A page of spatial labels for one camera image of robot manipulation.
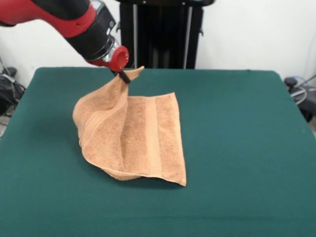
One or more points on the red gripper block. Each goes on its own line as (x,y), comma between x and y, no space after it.
(120,58)

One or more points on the tan terry towel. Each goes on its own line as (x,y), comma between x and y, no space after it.
(138,138)

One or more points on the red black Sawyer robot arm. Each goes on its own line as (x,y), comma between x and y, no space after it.
(74,19)

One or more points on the dark green table cloth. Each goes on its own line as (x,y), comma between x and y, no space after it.
(74,209)

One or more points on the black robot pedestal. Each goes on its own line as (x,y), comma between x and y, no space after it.
(160,37)

